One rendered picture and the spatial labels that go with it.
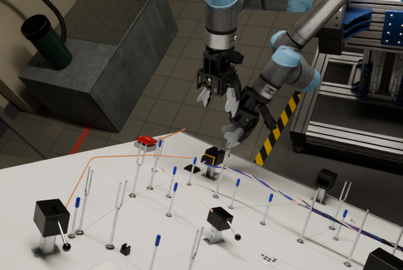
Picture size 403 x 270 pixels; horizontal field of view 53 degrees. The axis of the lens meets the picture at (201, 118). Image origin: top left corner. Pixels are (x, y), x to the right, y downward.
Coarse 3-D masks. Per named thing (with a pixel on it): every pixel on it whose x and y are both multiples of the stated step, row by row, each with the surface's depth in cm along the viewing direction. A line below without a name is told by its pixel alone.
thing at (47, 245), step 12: (36, 204) 70; (48, 204) 71; (60, 204) 71; (36, 216) 70; (48, 216) 67; (60, 216) 68; (48, 228) 68; (60, 228) 67; (48, 240) 71; (36, 252) 71; (48, 252) 71; (60, 252) 73
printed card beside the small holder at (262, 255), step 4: (260, 252) 89; (264, 252) 90; (256, 256) 87; (260, 256) 88; (264, 256) 88; (268, 256) 88; (272, 256) 89; (260, 260) 86; (264, 260) 86; (268, 260) 87; (272, 260) 87; (276, 260) 88; (280, 260) 88; (264, 264) 85; (268, 264) 86; (272, 264) 86; (276, 264) 86; (272, 268) 84
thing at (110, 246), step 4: (120, 184) 74; (120, 188) 74; (124, 188) 75; (124, 192) 76; (116, 200) 74; (116, 204) 75; (116, 208) 75; (116, 212) 76; (116, 216) 76; (116, 220) 76; (112, 228) 77; (112, 232) 77; (112, 236) 77; (112, 240) 77; (108, 244) 78; (112, 244) 78; (108, 248) 77; (112, 248) 78
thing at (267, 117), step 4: (264, 104) 122; (260, 108) 122; (264, 108) 123; (260, 112) 124; (264, 112) 124; (268, 112) 124; (264, 116) 124; (268, 116) 125; (272, 116) 129; (264, 120) 125; (268, 120) 125; (272, 120) 126; (264, 124) 129; (268, 124) 126; (272, 124) 126; (272, 128) 127
